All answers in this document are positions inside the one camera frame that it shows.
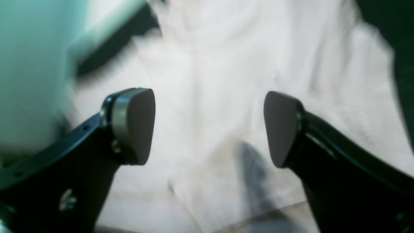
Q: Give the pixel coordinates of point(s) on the white box right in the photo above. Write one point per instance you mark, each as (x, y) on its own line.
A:
(45, 44)

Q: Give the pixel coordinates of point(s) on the pink T-shirt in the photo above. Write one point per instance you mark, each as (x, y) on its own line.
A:
(210, 65)

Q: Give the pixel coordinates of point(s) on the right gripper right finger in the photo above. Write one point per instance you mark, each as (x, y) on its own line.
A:
(348, 189)

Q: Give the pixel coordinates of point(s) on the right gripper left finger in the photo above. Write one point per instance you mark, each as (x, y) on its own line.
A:
(63, 188)

